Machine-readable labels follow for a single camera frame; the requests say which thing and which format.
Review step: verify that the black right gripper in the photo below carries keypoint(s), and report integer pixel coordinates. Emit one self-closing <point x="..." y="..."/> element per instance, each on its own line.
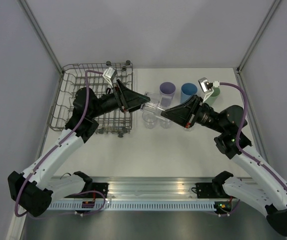
<point x="185" y="114"/>

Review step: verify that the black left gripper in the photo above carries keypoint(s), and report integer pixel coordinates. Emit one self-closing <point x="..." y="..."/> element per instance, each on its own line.
<point x="127" y="100"/>

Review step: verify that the clear glass cup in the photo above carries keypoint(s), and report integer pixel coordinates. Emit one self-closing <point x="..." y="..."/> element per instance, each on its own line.
<point x="188" y="129"/>
<point x="165" y="123"/>
<point x="157" y="104"/>
<point x="149" y="120"/>

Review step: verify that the blue plastic cup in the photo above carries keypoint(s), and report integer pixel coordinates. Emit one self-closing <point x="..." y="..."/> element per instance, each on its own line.
<point x="187" y="90"/>

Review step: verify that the lavender plastic cup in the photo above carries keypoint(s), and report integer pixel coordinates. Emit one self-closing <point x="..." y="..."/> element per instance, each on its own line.
<point x="167" y="90"/>

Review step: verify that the green plastic cup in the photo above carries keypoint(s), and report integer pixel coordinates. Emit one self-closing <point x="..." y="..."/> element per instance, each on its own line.
<point x="213" y="97"/>

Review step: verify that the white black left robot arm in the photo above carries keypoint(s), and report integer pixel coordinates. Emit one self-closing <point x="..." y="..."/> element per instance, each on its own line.
<point x="33" y="189"/>

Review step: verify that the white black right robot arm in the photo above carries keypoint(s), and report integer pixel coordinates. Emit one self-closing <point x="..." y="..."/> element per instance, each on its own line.
<point x="271" y="199"/>

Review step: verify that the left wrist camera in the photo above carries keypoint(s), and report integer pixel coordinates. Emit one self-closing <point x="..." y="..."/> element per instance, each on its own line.
<point x="109" y="74"/>

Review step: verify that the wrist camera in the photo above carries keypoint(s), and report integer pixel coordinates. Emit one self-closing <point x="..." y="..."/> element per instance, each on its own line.
<point x="208" y="87"/>
<point x="109" y="74"/>

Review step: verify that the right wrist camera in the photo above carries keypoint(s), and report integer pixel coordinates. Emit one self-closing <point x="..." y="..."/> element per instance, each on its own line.
<point x="208" y="87"/>

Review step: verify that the grey wire dish rack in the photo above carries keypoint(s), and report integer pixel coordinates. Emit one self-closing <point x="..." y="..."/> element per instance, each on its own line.
<point x="72" y="79"/>

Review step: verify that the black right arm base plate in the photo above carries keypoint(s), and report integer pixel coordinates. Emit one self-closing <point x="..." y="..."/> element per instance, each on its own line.
<point x="204" y="190"/>

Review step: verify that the aluminium mounting rail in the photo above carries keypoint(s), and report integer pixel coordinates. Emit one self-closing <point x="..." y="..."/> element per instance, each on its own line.
<point x="150" y="188"/>

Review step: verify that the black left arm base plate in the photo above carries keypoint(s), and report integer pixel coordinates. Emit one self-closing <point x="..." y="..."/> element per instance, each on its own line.
<point x="102" y="187"/>

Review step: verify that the white slotted cable duct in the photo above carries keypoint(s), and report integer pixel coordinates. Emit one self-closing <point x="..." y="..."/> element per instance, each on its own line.
<point x="118" y="205"/>

